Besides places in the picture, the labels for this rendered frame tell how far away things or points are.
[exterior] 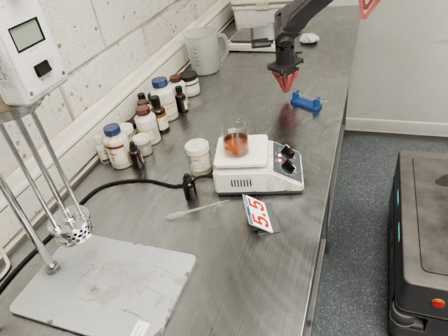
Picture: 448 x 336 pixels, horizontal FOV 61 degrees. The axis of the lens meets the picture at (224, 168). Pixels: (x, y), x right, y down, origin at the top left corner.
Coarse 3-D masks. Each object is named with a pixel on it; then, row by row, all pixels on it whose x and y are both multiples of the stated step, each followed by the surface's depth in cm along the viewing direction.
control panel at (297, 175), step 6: (276, 144) 91; (276, 150) 89; (276, 156) 87; (282, 156) 88; (294, 156) 90; (276, 162) 85; (282, 162) 86; (294, 162) 88; (300, 162) 90; (276, 168) 84; (300, 168) 88; (282, 174) 83; (288, 174) 84; (294, 174) 85; (300, 174) 86; (300, 180) 84
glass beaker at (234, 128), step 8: (224, 120) 83; (232, 120) 84; (240, 120) 84; (248, 120) 81; (224, 128) 84; (232, 128) 85; (240, 128) 79; (224, 136) 81; (232, 136) 80; (240, 136) 80; (248, 136) 82; (224, 144) 83; (232, 144) 81; (240, 144) 81; (248, 144) 83; (224, 152) 84; (232, 152) 82; (240, 152) 82; (248, 152) 84
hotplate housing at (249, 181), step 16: (272, 144) 90; (272, 160) 85; (208, 176) 89; (224, 176) 84; (240, 176) 83; (256, 176) 83; (272, 176) 82; (224, 192) 86; (240, 192) 87; (256, 192) 86; (272, 192) 85; (288, 192) 85
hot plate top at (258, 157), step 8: (256, 136) 90; (264, 136) 90; (256, 144) 87; (264, 144) 87; (216, 152) 87; (256, 152) 85; (264, 152) 84; (216, 160) 84; (224, 160) 84; (232, 160) 84; (240, 160) 83; (248, 160) 83; (256, 160) 82; (264, 160) 82
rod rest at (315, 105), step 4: (296, 96) 119; (292, 100) 119; (296, 100) 118; (300, 100) 118; (304, 100) 118; (308, 100) 118; (316, 100) 112; (296, 104) 118; (300, 104) 117; (304, 104) 116; (308, 104) 115; (312, 104) 115; (316, 104) 113; (320, 104) 115; (308, 108) 115; (312, 108) 114; (316, 108) 113; (320, 108) 114
